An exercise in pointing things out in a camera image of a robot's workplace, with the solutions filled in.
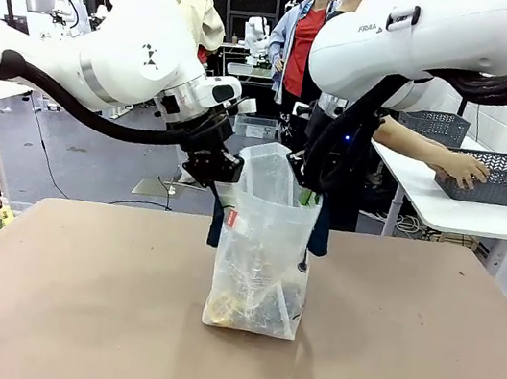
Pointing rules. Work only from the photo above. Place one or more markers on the person body black shirt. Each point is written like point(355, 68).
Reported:
point(345, 209)

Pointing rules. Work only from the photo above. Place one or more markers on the bystander red shirt blue jacket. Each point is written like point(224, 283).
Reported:
point(301, 47)

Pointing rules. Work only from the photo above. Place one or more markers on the packet with red label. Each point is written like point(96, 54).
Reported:
point(234, 221)

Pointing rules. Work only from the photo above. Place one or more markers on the person left forearm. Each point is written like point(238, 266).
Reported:
point(412, 143)

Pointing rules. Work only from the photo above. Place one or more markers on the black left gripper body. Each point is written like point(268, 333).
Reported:
point(207, 133)

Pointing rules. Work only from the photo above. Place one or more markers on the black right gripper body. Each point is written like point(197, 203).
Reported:
point(342, 155)

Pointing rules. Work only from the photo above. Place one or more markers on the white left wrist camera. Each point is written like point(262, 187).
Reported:
point(223, 92)

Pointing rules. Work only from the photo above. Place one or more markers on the grey plastic basket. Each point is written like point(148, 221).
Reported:
point(437, 125)
point(503, 180)

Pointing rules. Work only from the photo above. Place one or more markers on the yellow snack packet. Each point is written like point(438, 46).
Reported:
point(223, 311)

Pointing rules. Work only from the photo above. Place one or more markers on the metal floor plate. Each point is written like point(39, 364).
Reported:
point(156, 189)

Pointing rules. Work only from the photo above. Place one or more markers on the small white background robot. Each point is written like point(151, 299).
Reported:
point(257, 37)

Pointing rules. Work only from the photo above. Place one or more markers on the person left hand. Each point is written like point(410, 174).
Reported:
point(464, 168)

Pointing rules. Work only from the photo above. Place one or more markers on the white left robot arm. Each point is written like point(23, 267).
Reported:
point(125, 51)

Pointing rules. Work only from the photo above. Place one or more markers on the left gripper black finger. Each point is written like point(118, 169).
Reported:
point(200, 171)
point(230, 168)

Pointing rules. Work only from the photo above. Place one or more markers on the translucent white shopping bag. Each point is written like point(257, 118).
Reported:
point(261, 259)

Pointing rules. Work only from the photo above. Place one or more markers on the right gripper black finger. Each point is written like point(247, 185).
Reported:
point(311, 198)
point(297, 165)

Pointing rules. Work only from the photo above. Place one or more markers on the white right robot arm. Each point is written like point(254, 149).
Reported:
point(444, 41)

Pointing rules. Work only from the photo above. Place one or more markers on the bystander cream jacket black hat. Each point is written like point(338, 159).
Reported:
point(204, 21)

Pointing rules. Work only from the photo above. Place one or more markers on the clear plastic bin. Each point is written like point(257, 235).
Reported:
point(255, 126)

